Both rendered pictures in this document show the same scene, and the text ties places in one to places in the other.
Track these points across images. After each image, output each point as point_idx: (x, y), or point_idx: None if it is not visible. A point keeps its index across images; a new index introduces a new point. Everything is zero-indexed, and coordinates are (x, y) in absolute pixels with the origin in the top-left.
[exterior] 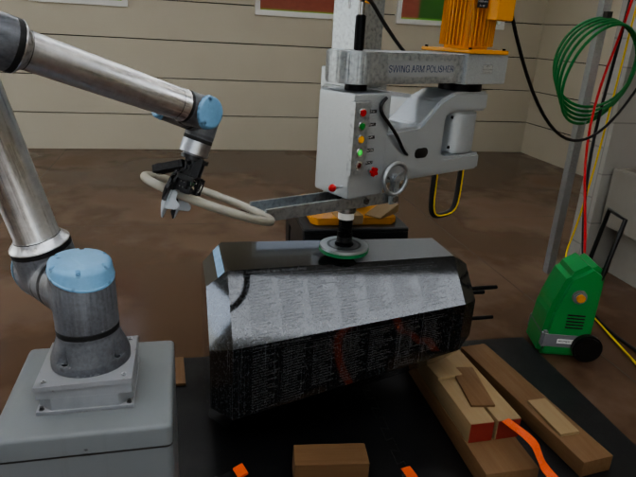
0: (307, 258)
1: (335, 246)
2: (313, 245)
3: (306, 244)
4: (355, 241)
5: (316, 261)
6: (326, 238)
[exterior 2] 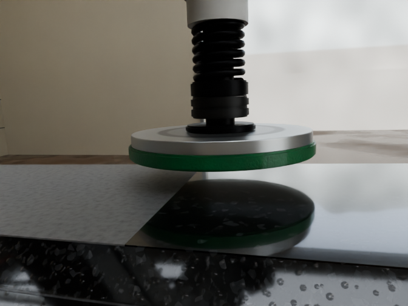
0: (364, 175)
1: (260, 127)
2: (324, 220)
3: (375, 229)
4: (167, 132)
5: (329, 169)
6: (269, 136)
